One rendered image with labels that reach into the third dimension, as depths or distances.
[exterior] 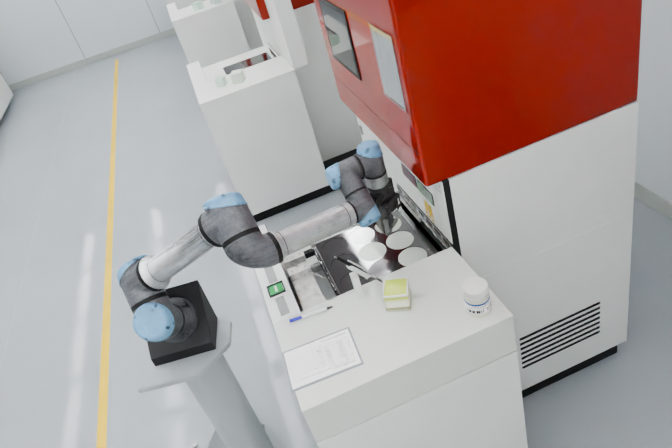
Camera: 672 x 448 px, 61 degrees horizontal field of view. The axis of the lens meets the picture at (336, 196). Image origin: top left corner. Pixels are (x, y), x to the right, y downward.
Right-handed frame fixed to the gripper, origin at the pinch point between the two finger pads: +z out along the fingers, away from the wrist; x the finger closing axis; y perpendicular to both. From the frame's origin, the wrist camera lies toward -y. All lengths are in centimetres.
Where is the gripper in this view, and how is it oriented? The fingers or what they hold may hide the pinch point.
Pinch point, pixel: (386, 234)
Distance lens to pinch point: 197.2
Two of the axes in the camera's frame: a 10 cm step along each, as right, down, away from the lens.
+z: 2.5, 8.0, 5.4
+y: 6.5, -5.5, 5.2
